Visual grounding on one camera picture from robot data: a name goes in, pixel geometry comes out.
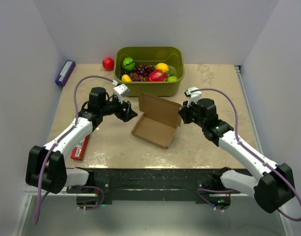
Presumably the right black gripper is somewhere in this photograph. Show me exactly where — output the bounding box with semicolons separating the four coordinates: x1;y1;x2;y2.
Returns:
179;99;206;128

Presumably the purple grape bunch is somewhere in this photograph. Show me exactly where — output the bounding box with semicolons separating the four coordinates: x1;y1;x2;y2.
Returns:
128;64;155;82

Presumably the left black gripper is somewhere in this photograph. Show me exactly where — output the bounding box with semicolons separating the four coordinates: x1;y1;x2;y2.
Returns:
100;95;137;123

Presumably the green striped ball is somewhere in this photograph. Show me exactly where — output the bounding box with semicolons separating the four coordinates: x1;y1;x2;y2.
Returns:
121;57;135;71

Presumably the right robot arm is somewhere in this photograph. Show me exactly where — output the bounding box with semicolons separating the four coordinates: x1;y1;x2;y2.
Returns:
179;98;295;213

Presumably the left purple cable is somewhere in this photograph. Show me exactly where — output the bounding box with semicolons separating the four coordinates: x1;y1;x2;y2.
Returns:
32;75;118;225

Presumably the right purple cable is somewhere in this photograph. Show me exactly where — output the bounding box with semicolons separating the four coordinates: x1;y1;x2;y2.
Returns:
189;88;301;222

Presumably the small yellow fruit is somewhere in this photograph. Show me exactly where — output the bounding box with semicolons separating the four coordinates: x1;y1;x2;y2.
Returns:
121;74;132;82

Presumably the brown cardboard box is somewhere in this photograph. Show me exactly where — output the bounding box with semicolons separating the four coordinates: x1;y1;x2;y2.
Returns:
131;92;182;149

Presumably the yellow lemon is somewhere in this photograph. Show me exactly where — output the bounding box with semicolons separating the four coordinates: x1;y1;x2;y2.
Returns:
155;62;169;72

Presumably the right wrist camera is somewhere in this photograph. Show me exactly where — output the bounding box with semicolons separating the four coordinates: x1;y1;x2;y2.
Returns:
184;87;202;107

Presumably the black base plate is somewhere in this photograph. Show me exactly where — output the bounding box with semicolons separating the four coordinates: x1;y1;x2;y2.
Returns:
67;168;227;204

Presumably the green lime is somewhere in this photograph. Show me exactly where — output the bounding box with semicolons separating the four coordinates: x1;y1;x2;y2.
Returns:
167;76;178;82

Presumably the purple flat box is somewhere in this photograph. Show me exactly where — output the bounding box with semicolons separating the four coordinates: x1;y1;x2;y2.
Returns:
55;60;76;88

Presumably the red flat box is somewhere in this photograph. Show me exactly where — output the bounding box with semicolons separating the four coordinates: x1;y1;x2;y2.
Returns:
70;135;90;161

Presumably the red dragon fruit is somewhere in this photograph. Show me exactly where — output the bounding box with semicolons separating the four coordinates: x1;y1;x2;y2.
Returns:
148;70;168;82

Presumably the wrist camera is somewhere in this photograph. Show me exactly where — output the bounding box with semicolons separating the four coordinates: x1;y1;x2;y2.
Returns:
113;84;130;104
184;87;202;107

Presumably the red apple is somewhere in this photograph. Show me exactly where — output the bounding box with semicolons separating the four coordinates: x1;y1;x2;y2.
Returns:
102;57;115;71

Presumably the purple cable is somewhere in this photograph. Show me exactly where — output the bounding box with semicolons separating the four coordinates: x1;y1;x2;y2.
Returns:
32;75;118;225
189;88;301;222

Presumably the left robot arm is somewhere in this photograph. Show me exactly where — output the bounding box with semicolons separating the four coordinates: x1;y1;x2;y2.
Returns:
26;84;137;194

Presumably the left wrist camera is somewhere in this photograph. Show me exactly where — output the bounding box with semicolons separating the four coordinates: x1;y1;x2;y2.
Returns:
113;84;130;104

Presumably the green plastic bin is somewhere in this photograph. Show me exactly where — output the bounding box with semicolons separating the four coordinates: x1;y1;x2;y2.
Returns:
114;46;185;97

